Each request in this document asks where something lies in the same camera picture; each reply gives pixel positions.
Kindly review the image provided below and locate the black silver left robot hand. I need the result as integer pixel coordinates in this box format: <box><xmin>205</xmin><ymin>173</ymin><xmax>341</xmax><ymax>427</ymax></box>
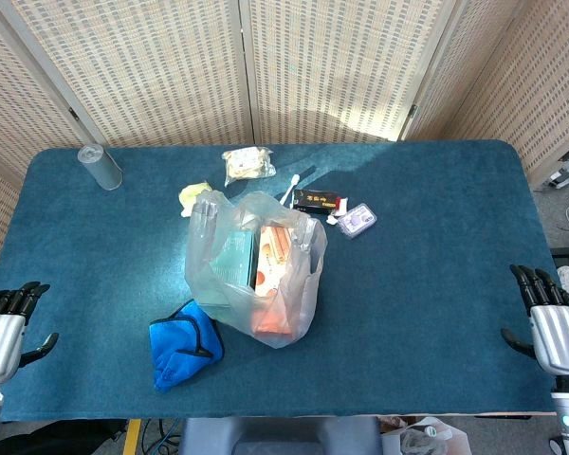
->
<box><xmin>0</xmin><ymin>281</ymin><xmax>60</xmax><ymax>385</ymax></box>

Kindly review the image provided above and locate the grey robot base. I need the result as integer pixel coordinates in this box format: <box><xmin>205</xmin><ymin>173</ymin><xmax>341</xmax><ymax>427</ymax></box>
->
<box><xmin>178</xmin><ymin>416</ymin><xmax>384</xmax><ymax>455</ymax></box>

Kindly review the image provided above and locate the white bag on floor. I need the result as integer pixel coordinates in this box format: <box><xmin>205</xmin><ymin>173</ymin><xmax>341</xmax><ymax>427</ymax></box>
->
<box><xmin>382</xmin><ymin>416</ymin><xmax>473</xmax><ymax>455</ymax></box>

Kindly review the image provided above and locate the white power strip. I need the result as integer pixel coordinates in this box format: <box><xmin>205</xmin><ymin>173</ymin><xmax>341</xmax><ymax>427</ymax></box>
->
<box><xmin>544</xmin><ymin>149</ymin><xmax>569</xmax><ymax>191</ymax></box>

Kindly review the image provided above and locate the white toothbrush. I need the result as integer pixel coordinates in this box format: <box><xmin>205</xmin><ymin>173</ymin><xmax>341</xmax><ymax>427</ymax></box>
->
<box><xmin>278</xmin><ymin>173</ymin><xmax>302</xmax><ymax>206</ymax></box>

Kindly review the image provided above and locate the black box with gold print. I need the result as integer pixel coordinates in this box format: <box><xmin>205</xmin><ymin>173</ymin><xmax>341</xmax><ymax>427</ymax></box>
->
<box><xmin>291</xmin><ymin>188</ymin><xmax>339</xmax><ymax>213</ymax></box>

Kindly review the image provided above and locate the clear purple plastic case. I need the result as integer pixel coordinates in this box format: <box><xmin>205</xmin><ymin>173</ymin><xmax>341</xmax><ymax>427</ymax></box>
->
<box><xmin>336</xmin><ymin>202</ymin><xmax>378</xmax><ymax>239</ymax></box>

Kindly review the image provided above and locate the small red black object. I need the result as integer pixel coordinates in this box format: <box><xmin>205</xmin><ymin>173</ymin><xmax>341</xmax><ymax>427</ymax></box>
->
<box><xmin>326</xmin><ymin>197</ymin><xmax>350</xmax><ymax>227</ymax></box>

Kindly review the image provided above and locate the blue cloth with black trim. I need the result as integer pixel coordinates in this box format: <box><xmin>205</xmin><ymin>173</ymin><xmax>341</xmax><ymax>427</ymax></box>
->
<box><xmin>148</xmin><ymin>299</ymin><xmax>226</xmax><ymax>393</ymax></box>

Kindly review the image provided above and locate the clear snack packet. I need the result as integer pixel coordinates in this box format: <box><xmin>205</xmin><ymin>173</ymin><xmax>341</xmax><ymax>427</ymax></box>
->
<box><xmin>221</xmin><ymin>146</ymin><xmax>277</xmax><ymax>188</ymax></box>

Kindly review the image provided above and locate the woven folding screen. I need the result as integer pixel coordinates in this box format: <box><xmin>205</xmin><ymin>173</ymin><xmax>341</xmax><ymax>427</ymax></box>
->
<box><xmin>0</xmin><ymin>0</ymin><xmax>569</xmax><ymax>304</ymax></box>

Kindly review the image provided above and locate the blue cable bundle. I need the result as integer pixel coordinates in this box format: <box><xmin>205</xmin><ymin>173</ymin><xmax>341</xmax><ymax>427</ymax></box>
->
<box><xmin>139</xmin><ymin>418</ymin><xmax>184</xmax><ymax>455</ymax></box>

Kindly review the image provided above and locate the teal cardboard box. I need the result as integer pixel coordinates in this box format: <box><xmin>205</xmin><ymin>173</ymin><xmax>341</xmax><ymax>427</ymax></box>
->
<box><xmin>208</xmin><ymin>230</ymin><xmax>257</xmax><ymax>307</ymax></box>

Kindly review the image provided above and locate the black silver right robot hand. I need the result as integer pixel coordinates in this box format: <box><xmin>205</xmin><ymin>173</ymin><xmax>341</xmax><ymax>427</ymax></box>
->
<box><xmin>500</xmin><ymin>264</ymin><xmax>569</xmax><ymax>380</ymax></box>

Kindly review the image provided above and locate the translucent plastic bag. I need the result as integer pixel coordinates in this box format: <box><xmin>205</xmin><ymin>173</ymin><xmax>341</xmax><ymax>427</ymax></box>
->
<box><xmin>184</xmin><ymin>191</ymin><xmax>328</xmax><ymax>351</ymax></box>

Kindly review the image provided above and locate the orange cardboard box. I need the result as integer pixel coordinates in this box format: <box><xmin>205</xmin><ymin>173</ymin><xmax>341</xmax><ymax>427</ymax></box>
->
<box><xmin>250</xmin><ymin>225</ymin><xmax>298</xmax><ymax>338</ymax></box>

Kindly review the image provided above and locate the crumpled yellow wrapper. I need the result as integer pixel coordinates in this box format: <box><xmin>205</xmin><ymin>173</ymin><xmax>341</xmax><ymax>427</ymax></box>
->
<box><xmin>177</xmin><ymin>180</ymin><xmax>213</xmax><ymax>218</ymax></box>

